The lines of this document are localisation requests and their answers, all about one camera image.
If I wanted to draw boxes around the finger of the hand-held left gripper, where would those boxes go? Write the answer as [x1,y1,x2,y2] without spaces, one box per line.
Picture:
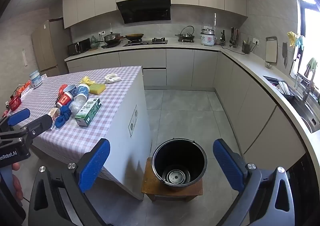
[23,114,54,144]
[0,108,31,132]

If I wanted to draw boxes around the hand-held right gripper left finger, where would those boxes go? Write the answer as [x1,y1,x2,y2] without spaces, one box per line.
[28,138,111,226]

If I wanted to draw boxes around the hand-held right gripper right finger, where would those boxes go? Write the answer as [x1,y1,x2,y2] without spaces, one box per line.
[212,138,294,226]

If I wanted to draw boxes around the red mesh bag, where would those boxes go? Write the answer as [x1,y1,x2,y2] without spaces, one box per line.
[5,96,22,112]

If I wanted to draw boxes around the blue cloth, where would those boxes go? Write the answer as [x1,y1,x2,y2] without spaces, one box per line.
[54,105,73,129]

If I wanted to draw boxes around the red plastic bag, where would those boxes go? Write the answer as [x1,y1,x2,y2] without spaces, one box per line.
[16,80,32,94]

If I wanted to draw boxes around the red paper cup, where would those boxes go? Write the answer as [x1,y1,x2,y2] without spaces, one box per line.
[55,92,74,108]

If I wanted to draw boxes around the clear plastic bottle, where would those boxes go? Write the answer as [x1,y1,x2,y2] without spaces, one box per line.
[68,96,88,114]

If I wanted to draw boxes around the green white carton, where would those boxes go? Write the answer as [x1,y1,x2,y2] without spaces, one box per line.
[74,98,102,126]

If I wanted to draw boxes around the black bucket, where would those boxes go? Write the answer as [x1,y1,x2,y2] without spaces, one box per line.
[151,138,208,191]

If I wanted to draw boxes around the blue patterned paper cup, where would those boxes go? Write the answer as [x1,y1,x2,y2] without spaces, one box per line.
[76,83,90,103]

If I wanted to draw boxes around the yellow green sponge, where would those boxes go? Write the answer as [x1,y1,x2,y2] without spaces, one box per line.
[89,83,106,95]

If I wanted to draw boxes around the white cloth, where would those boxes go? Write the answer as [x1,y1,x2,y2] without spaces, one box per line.
[104,73,123,83]

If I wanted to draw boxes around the person's left hand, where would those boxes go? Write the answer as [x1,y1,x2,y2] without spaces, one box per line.
[11,162,24,200]

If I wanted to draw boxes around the white kitchen island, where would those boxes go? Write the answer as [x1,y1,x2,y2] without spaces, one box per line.
[0,66,153,201]

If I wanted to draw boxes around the island socket panel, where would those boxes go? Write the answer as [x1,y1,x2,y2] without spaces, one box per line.
[128,105,139,138]

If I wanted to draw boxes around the wooden stool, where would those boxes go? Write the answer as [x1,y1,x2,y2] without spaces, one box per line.
[141,157,203,203]

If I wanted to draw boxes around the pink checked tablecloth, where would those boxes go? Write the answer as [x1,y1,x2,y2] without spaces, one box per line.
[0,66,143,186]

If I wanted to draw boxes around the beige refrigerator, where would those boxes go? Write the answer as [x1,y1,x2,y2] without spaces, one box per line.
[31,17,69,76]

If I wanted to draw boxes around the black microwave oven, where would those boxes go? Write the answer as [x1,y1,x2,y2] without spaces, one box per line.
[67,38,91,56]

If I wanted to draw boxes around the steel kitchen sink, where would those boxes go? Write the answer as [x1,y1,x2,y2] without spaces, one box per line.
[263,75,320,133]

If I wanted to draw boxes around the black dish rack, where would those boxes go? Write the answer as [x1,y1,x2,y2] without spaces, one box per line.
[276,81,295,96]

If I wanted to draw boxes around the black induction cooker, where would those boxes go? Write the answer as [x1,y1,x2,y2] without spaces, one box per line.
[100,41,122,49]

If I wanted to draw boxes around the metal kitchen faucet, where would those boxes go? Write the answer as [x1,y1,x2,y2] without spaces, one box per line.
[302,66,317,101]

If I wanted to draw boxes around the beige base cabinets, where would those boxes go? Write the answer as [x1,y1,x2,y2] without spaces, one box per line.
[64,48,307,166]

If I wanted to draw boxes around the pot with glass lid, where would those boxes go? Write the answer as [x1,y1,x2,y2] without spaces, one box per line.
[103,31,125,44]

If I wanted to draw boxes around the dark chopstick holder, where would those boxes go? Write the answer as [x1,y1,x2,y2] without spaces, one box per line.
[242,38,252,54]

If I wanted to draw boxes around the white cutting board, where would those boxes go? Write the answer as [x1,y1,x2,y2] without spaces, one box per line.
[265,36,278,63]

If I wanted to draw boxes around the kitchen cleaver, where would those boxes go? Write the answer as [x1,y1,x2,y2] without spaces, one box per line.
[282,42,288,68]

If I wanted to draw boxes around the black frying pan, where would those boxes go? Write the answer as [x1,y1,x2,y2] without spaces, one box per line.
[124,33,145,41]

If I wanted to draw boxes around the white rice cooker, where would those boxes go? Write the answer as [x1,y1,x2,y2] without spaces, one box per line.
[200,28,217,46]

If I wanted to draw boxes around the black gas stove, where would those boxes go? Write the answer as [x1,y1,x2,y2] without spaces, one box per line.
[122,37,168,47]

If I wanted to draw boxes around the yellow rubber glove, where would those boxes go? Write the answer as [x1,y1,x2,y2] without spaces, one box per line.
[287,31,298,47]

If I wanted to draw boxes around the blue rubber glove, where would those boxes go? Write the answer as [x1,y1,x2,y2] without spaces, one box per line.
[295,35,305,51]

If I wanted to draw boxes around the black range hood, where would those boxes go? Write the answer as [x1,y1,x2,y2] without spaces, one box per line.
[116,0,172,24]

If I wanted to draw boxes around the kitchen window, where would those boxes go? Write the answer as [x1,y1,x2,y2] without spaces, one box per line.
[291,0,320,91]

